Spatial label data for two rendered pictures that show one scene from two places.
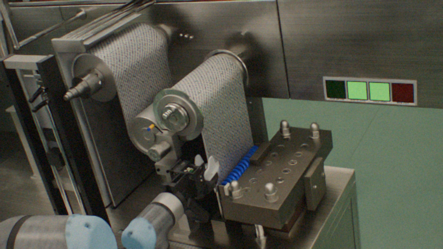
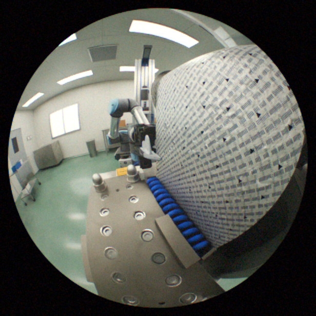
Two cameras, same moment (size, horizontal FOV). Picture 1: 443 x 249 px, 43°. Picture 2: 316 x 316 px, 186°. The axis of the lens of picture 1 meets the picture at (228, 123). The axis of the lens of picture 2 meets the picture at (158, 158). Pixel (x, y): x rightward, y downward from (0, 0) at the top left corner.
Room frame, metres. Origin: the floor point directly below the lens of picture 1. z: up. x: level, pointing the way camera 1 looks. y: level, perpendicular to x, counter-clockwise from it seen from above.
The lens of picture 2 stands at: (1.38, -0.11, 1.19)
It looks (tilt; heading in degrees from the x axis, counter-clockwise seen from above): 26 degrees down; 123
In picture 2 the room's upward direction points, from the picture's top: straight up
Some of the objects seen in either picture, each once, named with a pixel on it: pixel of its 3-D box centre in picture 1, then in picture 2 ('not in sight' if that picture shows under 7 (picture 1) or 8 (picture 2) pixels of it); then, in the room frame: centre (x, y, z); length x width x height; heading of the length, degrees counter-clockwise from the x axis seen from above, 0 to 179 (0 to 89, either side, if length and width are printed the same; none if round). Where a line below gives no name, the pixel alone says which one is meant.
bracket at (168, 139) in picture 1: (174, 186); not in sight; (1.28, 0.17, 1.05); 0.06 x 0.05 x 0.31; 147
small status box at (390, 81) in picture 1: (368, 90); not in sight; (1.35, -0.38, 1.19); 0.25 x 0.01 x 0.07; 57
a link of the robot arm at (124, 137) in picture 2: not in sight; (123, 136); (0.53, 0.51, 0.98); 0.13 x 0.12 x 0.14; 72
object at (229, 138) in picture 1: (229, 140); (188, 172); (1.36, 0.00, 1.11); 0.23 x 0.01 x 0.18; 147
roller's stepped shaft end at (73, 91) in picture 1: (72, 93); not in sight; (1.36, 0.37, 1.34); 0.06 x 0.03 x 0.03; 147
